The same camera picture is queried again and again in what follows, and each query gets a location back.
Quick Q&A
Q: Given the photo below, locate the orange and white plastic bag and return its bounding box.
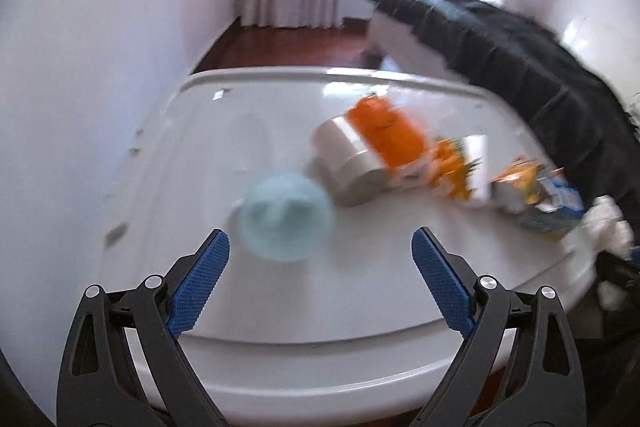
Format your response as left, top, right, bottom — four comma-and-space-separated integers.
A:
347, 96, 436, 188

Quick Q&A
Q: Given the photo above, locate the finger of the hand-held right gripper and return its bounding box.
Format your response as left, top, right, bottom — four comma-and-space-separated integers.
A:
595, 249, 640, 303

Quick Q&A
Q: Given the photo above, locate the white tissue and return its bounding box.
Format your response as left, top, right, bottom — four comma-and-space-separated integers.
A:
582, 196, 635, 310

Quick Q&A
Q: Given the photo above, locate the white cylindrical container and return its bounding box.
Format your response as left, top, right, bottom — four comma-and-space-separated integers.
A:
311, 116, 392, 208

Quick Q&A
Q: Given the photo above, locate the light blue plastic disc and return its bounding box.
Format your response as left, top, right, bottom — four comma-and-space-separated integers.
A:
235, 172, 337, 263

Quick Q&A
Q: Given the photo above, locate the orange and green wrapper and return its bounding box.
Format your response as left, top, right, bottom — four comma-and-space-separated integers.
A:
427, 138, 481, 202

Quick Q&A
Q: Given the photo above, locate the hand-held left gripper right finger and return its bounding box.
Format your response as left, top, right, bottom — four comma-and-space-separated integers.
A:
411, 227, 587, 427

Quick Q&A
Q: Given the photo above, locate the dark bed cover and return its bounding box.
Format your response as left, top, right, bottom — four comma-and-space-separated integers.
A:
363, 0, 640, 218

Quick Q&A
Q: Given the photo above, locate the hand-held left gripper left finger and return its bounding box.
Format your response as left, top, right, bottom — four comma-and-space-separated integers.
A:
56, 228, 231, 427

